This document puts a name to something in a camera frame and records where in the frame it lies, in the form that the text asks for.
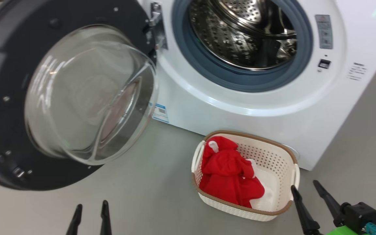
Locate red garment with white trim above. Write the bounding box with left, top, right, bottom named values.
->
left=199, top=170, right=265, bottom=209

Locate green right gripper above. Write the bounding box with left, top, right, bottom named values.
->
left=291, top=180, right=366, bottom=235

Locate grey warning label sticker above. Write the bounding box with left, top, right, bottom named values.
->
left=315, top=14, right=334, bottom=50

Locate red garment with elastic waistband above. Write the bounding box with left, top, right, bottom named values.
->
left=201, top=136, right=256, bottom=179

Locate cream laundry basket brown rim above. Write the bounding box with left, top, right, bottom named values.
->
left=191, top=130, right=301, bottom=222

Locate white front-load washing machine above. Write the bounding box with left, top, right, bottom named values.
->
left=136, top=0, right=376, bottom=172

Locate blue energy label sticker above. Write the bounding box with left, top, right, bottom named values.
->
left=152, top=104, right=170, bottom=124

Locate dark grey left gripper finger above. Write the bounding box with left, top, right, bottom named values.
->
left=100, top=200, right=112, bottom=235
left=66, top=204, right=83, bottom=235

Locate dark grey glass washer door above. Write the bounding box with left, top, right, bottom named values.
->
left=0, top=0, right=160, bottom=191

